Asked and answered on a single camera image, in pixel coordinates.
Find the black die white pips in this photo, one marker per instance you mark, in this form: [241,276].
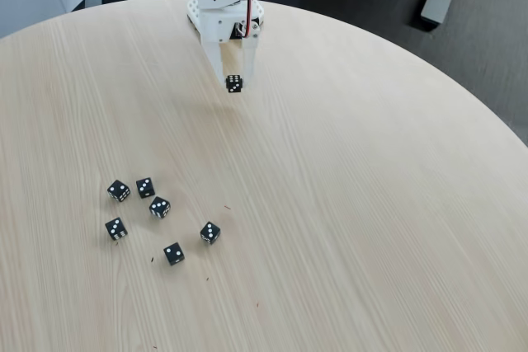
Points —
[119,190]
[210,232]
[173,254]
[234,85]
[144,187]
[116,228]
[159,206]

